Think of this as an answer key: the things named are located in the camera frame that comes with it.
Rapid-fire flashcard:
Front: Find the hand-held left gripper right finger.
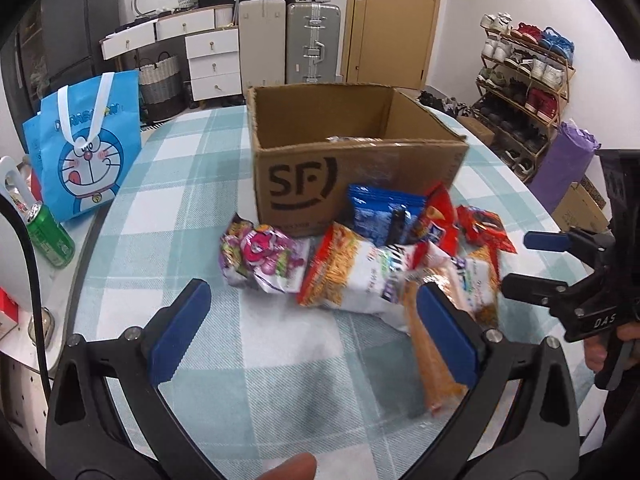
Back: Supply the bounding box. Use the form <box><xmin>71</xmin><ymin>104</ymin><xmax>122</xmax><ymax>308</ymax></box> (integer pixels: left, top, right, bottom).
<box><xmin>415</xmin><ymin>281</ymin><xmax>583</xmax><ymax>480</ymax></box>

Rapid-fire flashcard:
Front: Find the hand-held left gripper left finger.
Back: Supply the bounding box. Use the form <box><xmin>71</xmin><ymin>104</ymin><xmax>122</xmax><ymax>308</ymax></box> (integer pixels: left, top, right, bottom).
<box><xmin>45</xmin><ymin>278</ymin><xmax>221</xmax><ymax>480</ymax></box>

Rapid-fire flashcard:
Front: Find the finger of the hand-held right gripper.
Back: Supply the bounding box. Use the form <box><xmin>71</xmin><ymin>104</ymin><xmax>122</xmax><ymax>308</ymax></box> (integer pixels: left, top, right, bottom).
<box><xmin>524</xmin><ymin>227</ymin><xmax>616</xmax><ymax>266</ymax></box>
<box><xmin>501</xmin><ymin>271</ymin><xmax>602</xmax><ymax>312</ymax></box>

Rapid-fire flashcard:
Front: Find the orange stick snack bag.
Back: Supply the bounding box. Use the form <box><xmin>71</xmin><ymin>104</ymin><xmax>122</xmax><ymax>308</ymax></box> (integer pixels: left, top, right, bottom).
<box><xmin>405</xmin><ymin>247</ymin><xmax>502</xmax><ymax>413</ymax></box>

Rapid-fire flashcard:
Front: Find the small red snack bag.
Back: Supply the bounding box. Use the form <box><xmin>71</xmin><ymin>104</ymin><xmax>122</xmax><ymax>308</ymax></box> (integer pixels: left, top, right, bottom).
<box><xmin>456</xmin><ymin>205</ymin><xmax>517</xmax><ymax>256</ymax></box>

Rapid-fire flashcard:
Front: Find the white orange noodle snack bag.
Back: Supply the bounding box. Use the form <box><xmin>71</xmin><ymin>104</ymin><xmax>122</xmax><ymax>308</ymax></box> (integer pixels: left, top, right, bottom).
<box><xmin>297</xmin><ymin>221</ymin><xmax>451</xmax><ymax>333</ymax></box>

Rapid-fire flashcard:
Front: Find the red chip snack bag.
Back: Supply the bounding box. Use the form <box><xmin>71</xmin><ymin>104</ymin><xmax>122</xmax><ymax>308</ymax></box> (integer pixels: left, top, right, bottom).
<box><xmin>410</xmin><ymin>182</ymin><xmax>459</xmax><ymax>257</ymax></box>

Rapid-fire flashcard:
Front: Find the pink purple snack bag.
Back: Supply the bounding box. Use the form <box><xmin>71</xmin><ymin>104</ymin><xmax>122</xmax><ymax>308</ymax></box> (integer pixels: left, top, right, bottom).
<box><xmin>220</xmin><ymin>214</ymin><xmax>311</xmax><ymax>295</ymax></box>

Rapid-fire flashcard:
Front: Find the cardboard box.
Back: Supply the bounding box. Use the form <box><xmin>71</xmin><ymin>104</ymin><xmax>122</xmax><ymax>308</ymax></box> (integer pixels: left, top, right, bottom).
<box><xmin>552</xmin><ymin>182</ymin><xmax>612</xmax><ymax>234</ymax></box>
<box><xmin>457</xmin><ymin>115</ymin><xmax>497</xmax><ymax>147</ymax></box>
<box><xmin>245</xmin><ymin>84</ymin><xmax>469</xmax><ymax>239</ymax></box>

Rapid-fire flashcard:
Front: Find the person's right forearm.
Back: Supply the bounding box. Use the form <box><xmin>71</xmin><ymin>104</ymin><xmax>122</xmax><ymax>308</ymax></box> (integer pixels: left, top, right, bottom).
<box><xmin>582</xmin><ymin>370</ymin><xmax>640</xmax><ymax>466</ymax></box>

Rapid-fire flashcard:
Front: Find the person's right hand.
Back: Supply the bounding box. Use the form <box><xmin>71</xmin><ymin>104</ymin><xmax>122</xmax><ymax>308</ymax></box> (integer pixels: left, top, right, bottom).
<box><xmin>585</xmin><ymin>321</ymin><xmax>640</xmax><ymax>369</ymax></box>

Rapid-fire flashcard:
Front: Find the person's left hand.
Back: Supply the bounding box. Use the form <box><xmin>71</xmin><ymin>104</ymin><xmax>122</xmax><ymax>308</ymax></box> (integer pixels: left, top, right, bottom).
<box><xmin>249</xmin><ymin>453</ymin><xmax>319</xmax><ymax>480</ymax></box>

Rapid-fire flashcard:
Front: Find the cardboard box on floor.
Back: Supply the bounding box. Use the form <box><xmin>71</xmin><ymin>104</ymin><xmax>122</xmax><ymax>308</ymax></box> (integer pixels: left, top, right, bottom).
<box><xmin>552</xmin><ymin>182</ymin><xmax>612</xmax><ymax>234</ymax></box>

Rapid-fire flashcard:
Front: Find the purple yoga mat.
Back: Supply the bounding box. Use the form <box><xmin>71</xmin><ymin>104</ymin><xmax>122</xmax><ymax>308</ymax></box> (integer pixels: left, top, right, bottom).
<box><xmin>528</xmin><ymin>120</ymin><xmax>601</xmax><ymax>216</ymax></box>

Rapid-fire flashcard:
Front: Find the white side table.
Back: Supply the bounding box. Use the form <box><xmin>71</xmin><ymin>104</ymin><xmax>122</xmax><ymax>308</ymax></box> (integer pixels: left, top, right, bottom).
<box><xmin>0</xmin><ymin>200</ymin><xmax>117</xmax><ymax>381</ymax></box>

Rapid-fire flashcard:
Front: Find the flat cardboard box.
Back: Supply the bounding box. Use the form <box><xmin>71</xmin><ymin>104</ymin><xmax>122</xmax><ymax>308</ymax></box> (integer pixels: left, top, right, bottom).
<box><xmin>457</xmin><ymin>115</ymin><xmax>497</xmax><ymax>147</ymax></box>

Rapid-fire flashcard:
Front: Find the small grey rounded case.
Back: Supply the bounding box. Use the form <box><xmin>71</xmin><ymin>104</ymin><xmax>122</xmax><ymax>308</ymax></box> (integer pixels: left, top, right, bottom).
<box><xmin>27</xmin><ymin>307</ymin><xmax>54</xmax><ymax>347</ymax></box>

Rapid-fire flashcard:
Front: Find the blue snack bag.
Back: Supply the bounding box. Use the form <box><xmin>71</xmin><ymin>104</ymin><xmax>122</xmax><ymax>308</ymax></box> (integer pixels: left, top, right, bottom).
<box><xmin>347</xmin><ymin>183</ymin><xmax>427</xmax><ymax>248</ymax></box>

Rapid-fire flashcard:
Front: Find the checked tablecloth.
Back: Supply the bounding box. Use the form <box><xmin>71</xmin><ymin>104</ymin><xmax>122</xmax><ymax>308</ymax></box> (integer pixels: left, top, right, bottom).
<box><xmin>74</xmin><ymin>91</ymin><xmax>610</xmax><ymax>480</ymax></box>

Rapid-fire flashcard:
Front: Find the wooden shoe rack with shoes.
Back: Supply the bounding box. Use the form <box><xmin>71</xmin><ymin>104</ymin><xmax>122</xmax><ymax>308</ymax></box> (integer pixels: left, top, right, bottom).
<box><xmin>470</xmin><ymin>11</ymin><xmax>577</xmax><ymax>184</ymax></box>

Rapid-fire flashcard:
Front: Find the green drink can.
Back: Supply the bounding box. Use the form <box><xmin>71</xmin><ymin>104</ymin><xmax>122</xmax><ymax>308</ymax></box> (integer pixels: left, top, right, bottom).
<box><xmin>26</xmin><ymin>203</ymin><xmax>76</xmax><ymax>268</ymax></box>

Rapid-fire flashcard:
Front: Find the group of shoes on floor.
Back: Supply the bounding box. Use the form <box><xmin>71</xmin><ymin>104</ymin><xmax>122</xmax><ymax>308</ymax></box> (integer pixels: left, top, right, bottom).
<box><xmin>417</xmin><ymin>90</ymin><xmax>472</xmax><ymax>119</ymax></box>

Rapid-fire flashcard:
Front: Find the red box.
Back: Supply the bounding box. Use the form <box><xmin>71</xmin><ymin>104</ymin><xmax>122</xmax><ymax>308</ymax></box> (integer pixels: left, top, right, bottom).
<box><xmin>0</xmin><ymin>287</ymin><xmax>22</xmax><ymax>332</ymax></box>

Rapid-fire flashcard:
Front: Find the blue cartoon tote bag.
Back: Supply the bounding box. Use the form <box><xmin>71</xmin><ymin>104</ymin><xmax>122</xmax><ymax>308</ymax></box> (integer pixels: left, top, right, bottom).
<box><xmin>22</xmin><ymin>71</ymin><xmax>142</xmax><ymax>222</ymax></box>

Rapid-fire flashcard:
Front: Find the woven laundry basket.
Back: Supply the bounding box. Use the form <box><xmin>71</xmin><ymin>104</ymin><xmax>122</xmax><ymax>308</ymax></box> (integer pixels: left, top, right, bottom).
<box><xmin>137</xmin><ymin>52</ymin><xmax>182</xmax><ymax>107</ymax></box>

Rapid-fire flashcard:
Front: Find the wooden door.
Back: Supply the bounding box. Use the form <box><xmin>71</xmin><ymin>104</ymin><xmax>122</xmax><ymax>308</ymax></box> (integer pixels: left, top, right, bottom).
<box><xmin>345</xmin><ymin>0</ymin><xmax>446</xmax><ymax>90</ymax></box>

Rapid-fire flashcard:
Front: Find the white desk with drawers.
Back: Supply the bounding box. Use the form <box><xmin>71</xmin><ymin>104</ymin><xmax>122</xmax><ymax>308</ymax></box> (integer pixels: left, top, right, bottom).
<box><xmin>100</xmin><ymin>4</ymin><xmax>242</xmax><ymax>103</ymax></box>

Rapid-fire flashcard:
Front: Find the beige suitcase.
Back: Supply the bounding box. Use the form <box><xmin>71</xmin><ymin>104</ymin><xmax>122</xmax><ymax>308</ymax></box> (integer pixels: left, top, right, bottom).
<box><xmin>238</xmin><ymin>0</ymin><xmax>287</xmax><ymax>92</ymax></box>

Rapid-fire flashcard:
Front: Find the silver suitcase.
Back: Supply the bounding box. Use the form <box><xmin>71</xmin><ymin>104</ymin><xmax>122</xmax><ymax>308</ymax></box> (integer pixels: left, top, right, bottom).
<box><xmin>286</xmin><ymin>2</ymin><xmax>344</xmax><ymax>85</ymax></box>

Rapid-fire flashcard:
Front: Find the black refrigerator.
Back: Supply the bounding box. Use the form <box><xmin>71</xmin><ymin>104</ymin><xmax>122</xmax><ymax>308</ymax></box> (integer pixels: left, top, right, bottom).
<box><xmin>0</xmin><ymin>0</ymin><xmax>122</xmax><ymax>128</ymax></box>

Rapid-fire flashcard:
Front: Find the black cable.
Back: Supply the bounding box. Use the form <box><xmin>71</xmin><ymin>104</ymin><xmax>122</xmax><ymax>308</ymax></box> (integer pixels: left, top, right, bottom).
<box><xmin>0</xmin><ymin>192</ymin><xmax>54</xmax><ymax>401</ymax></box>

